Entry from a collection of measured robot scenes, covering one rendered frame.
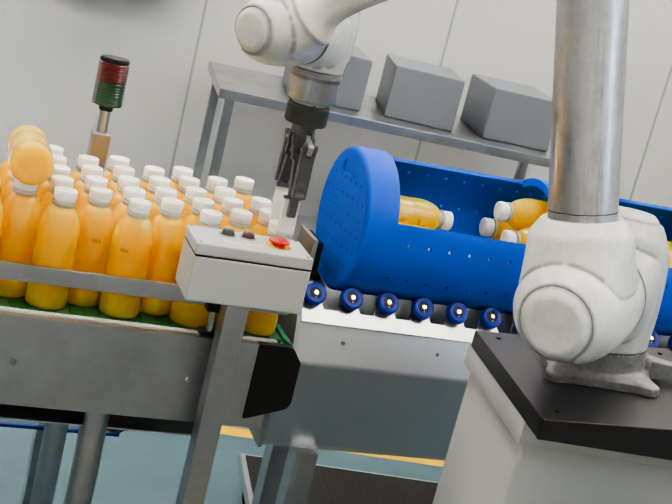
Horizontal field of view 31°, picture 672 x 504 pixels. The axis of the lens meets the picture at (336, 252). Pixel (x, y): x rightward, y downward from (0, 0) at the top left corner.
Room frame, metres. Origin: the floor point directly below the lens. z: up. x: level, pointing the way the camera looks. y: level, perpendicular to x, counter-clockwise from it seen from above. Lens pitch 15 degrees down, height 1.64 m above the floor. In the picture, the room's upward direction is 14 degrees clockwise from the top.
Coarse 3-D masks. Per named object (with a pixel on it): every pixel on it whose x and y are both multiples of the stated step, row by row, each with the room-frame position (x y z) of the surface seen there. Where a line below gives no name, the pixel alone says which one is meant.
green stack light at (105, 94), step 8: (96, 80) 2.47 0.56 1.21; (96, 88) 2.47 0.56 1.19; (104, 88) 2.46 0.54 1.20; (112, 88) 2.46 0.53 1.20; (120, 88) 2.47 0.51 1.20; (96, 96) 2.46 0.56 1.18; (104, 96) 2.46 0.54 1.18; (112, 96) 2.46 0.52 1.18; (120, 96) 2.47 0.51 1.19; (104, 104) 2.46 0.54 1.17; (112, 104) 2.46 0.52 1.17; (120, 104) 2.48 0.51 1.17
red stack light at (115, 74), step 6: (102, 66) 2.46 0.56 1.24; (108, 66) 2.46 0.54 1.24; (114, 66) 2.46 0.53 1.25; (120, 66) 2.46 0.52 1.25; (126, 66) 2.48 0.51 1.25; (102, 72) 2.46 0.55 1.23; (108, 72) 2.46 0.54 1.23; (114, 72) 2.46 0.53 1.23; (120, 72) 2.47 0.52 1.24; (126, 72) 2.48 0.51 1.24; (102, 78) 2.46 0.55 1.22; (108, 78) 2.46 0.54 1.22; (114, 78) 2.46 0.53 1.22; (120, 78) 2.47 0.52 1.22; (126, 78) 2.48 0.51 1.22; (120, 84) 2.47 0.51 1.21
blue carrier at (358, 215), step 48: (336, 192) 2.35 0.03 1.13; (384, 192) 2.21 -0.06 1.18; (432, 192) 2.50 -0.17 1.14; (480, 192) 2.53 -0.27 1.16; (528, 192) 2.55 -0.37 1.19; (336, 240) 2.29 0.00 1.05; (384, 240) 2.19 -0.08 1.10; (432, 240) 2.22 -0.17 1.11; (480, 240) 2.26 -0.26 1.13; (336, 288) 2.24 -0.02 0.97; (384, 288) 2.24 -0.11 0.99; (432, 288) 2.26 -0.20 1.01; (480, 288) 2.28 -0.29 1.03
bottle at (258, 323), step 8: (248, 312) 2.06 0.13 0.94; (256, 312) 2.06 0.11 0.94; (264, 312) 2.06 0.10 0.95; (248, 320) 2.06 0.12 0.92; (256, 320) 2.06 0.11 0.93; (264, 320) 2.06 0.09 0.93; (272, 320) 2.07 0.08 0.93; (248, 328) 2.06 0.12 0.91; (256, 328) 2.06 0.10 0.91; (264, 328) 2.06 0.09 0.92; (272, 328) 2.07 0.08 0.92
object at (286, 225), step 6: (282, 210) 2.06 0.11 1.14; (282, 216) 2.06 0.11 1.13; (282, 222) 2.06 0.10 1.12; (288, 222) 2.06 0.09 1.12; (294, 222) 2.06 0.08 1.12; (282, 228) 2.06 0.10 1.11; (288, 228) 2.06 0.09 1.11; (294, 228) 2.07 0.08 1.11; (282, 234) 2.06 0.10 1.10; (288, 234) 2.06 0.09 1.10
